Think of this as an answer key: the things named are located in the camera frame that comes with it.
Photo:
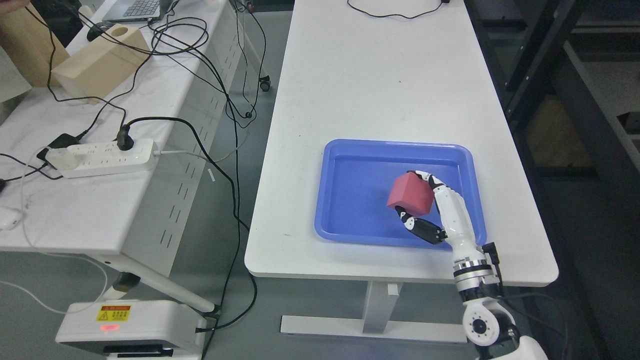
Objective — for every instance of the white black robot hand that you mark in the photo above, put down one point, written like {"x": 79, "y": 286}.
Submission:
{"x": 448, "y": 220}

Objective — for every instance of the white power strip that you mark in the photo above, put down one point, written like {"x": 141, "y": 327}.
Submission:
{"x": 104, "y": 158}

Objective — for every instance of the brown wooden box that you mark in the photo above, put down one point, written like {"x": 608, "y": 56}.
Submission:
{"x": 29, "y": 42}

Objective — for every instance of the light wooden box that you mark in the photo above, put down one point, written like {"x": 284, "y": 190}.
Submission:
{"x": 103, "y": 64}

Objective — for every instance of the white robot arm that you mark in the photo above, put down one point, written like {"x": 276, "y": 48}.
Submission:
{"x": 488, "y": 325}

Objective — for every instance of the white floor device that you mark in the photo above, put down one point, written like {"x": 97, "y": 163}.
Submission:
{"x": 134, "y": 330}

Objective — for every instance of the grey laptop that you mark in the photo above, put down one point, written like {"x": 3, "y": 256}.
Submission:
{"x": 125, "y": 11}

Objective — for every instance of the black metal shelf left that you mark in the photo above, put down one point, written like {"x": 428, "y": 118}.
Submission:
{"x": 566, "y": 73}

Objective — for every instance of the pink foam block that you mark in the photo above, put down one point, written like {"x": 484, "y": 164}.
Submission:
{"x": 411, "y": 193}

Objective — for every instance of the white desk with legs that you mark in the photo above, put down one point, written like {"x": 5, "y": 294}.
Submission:
{"x": 367, "y": 93}

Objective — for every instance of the blue plastic tray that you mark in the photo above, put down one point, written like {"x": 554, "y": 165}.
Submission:
{"x": 363, "y": 181}

